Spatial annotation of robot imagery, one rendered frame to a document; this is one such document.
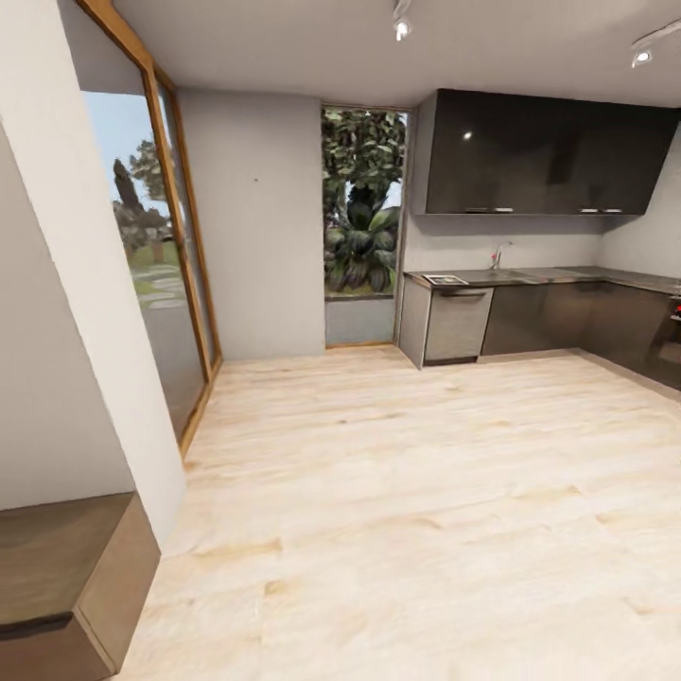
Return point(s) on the fixed window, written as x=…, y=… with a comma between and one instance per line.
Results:
x=365, y=157

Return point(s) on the cabinet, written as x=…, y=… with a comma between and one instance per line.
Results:
x=478, y=153
x=610, y=158
x=74, y=579

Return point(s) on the drop in sink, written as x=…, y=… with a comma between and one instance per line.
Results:
x=528, y=273

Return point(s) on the door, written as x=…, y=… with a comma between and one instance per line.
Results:
x=133, y=110

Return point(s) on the dishwasher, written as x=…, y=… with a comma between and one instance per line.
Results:
x=456, y=324

